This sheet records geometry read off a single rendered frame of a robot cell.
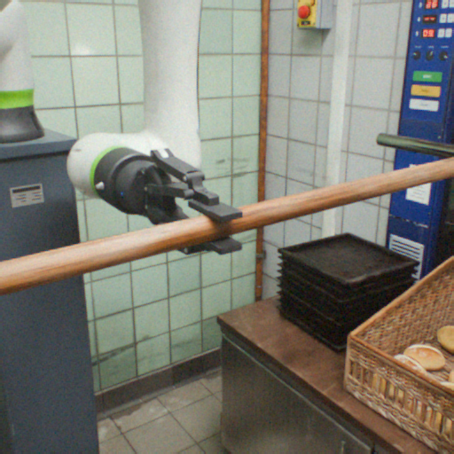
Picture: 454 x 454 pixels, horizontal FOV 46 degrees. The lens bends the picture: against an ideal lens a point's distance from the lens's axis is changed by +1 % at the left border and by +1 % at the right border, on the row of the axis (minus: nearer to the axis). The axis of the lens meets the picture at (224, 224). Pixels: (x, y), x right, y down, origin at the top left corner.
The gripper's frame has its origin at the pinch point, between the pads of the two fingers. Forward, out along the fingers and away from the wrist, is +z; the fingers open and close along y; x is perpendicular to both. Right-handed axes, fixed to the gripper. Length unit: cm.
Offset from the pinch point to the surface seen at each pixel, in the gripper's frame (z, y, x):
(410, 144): -24, 1, -65
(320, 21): -87, -25, -96
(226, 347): -68, 69, -48
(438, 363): -16, 56, -76
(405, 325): -25, 49, -74
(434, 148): -18, 1, -65
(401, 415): -9, 56, -53
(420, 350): -20, 53, -74
